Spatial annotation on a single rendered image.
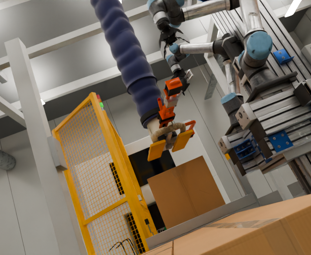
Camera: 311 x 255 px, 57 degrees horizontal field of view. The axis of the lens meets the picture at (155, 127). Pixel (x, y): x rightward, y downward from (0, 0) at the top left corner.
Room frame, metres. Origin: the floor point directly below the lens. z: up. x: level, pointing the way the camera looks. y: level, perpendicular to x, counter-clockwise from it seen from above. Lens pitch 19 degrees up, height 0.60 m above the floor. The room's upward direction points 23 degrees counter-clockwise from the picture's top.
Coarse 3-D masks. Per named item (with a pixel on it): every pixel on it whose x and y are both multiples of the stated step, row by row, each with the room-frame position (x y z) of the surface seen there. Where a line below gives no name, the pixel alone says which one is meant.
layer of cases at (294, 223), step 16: (256, 208) 1.26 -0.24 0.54; (272, 208) 0.89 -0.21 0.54; (288, 208) 0.69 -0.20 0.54; (304, 208) 0.58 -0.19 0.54; (224, 224) 1.13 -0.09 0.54; (240, 224) 0.83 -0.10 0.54; (256, 224) 0.65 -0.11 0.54; (272, 224) 0.57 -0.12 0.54; (288, 224) 0.57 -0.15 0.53; (304, 224) 0.58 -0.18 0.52; (176, 240) 1.53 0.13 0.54; (192, 240) 1.00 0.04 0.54; (208, 240) 0.76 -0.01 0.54; (224, 240) 0.60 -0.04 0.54; (240, 240) 0.57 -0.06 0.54; (256, 240) 0.57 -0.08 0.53; (272, 240) 0.57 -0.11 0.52; (288, 240) 0.57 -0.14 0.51; (304, 240) 0.57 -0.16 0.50
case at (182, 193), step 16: (192, 160) 1.89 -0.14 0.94; (160, 176) 1.89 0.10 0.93; (176, 176) 1.89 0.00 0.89; (192, 176) 1.89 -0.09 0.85; (208, 176) 1.89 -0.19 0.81; (160, 192) 1.88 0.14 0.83; (176, 192) 1.89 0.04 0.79; (192, 192) 1.89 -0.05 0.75; (208, 192) 1.89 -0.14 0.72; (160, 208) 1.88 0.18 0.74; (176, 208) 1.89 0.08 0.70; (192, 208) 1.89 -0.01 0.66; (208, 208) 1.89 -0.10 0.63; (176, 224) 1.89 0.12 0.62
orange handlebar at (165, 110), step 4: (176, 80) 1.26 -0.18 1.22; (172, 84) 1.27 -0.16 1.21; (164, 104) 1.49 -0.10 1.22; (164, 108) 1.52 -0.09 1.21; (168, 108) 1.53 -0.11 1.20; (172, 108) 1.55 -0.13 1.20; (164, 112) 1.56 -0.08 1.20; (168, 112) 1.62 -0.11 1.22; (192, 120) 1.99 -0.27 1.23; (160, 124) 1.76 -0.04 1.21; (188, 124) 1.99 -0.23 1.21; (192, 124) 2.03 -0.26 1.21; (160, 128) 1.81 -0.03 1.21; (192, 128) 2.11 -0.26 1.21
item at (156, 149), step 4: (164, 140) 1.73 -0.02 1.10; (152, 144) 1.71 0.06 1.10; (156, 144) 1.72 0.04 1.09; (160, 144) 1.74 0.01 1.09; (164, 144) 1.78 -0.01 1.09; (152, 148) 1.75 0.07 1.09; (156, 148) 1.79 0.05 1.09; (160, 148) 1.83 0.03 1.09; (152, 152) 1.85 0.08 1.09; (156, 152) 1.88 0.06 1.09; (160, 152) 1.93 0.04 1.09; (148, 156) 1.94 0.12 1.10; (152, 156) 1.95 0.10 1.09; (156, 156) 1.99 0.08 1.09; (160, 156) 2.04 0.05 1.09; (148, 160) 2.02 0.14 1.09
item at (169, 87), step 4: (168, 80) 1.27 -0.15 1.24; (172, 80) 1.28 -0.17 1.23; (168, 84) 1.27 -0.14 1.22; (176, 84) 1.28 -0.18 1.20; (180, 84) 1.28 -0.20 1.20; (168, 88) 1.27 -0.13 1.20; (172, 88) 1.28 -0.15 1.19; (176, 88) 1.29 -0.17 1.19; (180, 88) 1.31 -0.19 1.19; (168, 92) 1.33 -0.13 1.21; (172, 92) 1.32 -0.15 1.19; (176, 92) 1.34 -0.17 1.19; (168, 96) 1.34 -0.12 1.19
